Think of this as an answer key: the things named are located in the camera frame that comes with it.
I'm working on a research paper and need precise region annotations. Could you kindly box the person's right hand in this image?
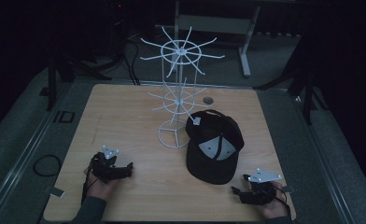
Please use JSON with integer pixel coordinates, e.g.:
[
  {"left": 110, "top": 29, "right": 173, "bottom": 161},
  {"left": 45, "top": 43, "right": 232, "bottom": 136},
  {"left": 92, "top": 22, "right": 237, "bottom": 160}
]
[{"left": 258, "top": 181, "right": 290, "bottom": 219}]

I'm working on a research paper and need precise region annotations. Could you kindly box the black baseball cap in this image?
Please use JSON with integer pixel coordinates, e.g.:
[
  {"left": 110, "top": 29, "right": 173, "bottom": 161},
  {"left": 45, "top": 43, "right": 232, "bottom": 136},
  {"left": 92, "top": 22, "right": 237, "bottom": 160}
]
[{"left": 185, "top": 109, "right": 246, "bottom": 186}]

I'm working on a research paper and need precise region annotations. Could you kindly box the black rectangular bracket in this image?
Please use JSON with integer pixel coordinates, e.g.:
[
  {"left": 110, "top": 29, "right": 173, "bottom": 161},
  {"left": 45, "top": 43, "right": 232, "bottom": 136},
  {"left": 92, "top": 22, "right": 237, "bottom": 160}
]
[{"left": 53, "top": 110, "right": 76, "bottom": 124}]

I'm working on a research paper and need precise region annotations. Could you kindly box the grey metal desk frame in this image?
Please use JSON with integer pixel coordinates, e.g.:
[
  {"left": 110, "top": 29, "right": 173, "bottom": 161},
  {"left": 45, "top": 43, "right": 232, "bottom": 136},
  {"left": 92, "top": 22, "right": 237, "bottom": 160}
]
[{"left": 173, "top": 0, "right": 262, "bottom": 78}]

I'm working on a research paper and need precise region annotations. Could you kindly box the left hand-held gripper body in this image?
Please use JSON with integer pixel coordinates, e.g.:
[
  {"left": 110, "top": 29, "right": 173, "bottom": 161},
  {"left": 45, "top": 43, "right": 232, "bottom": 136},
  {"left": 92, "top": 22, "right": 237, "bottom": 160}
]
[{"left": 89, "top": 144, "right": 123, "bottom": 185}]

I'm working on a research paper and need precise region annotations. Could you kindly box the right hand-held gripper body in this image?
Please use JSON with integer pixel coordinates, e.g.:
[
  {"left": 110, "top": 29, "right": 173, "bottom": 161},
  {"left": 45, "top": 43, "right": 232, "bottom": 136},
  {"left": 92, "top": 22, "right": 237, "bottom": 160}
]
[{"left": 244, "top": 167, "right": 284, "bottom": 206}]

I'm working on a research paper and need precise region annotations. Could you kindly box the person's left hand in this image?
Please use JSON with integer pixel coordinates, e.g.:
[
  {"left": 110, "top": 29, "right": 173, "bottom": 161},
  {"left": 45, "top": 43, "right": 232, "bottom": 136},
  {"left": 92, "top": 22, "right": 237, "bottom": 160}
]
[{"left": 86, "top": 172, "right": 120, "bottom": 203}]

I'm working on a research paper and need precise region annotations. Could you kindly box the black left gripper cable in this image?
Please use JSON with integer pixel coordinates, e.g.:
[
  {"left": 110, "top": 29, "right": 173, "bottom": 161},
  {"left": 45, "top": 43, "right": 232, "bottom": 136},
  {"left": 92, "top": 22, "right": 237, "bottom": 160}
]
[{"left": 80, "top": 167, "right": 95, "bottom": 204}]

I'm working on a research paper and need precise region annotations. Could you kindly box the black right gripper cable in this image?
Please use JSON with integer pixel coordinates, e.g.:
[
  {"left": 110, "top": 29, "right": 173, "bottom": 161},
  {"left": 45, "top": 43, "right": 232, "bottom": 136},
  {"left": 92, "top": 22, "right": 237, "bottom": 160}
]
[{"left": 273, "top": 186, "right": 293, "bottom": 217}]

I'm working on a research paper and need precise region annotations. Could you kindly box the black cable bundle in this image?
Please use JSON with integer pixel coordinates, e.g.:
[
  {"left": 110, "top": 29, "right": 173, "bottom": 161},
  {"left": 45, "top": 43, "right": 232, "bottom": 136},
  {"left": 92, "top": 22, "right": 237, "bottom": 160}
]
[{"left": 117, "top": 38, "right": 142, "bottom": 86}]

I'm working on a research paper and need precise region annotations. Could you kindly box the black cable loop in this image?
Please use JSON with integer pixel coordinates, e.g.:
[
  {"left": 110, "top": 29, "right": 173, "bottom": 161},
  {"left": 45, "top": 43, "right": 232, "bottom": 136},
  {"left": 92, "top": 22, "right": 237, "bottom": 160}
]
[{"left": 32, "top": 154, "right": 63, "bottom": 178}]

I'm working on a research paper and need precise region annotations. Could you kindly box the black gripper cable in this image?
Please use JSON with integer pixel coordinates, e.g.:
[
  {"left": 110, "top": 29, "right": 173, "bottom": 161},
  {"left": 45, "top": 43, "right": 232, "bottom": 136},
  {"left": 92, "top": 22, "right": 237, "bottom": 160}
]
[
  {"left": 273, "top": 186, "right": 293, "bottom": 217},
  {"left": 80, "top": 167, "right": 95, "bottom": 204}
]

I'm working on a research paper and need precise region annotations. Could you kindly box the white wire hook rack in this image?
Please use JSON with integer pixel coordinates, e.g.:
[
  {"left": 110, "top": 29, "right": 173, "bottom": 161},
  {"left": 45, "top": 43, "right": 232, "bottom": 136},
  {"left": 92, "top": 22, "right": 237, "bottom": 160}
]
[{"left": 139, "top": 26, "right": 226, "bottom": 149}]

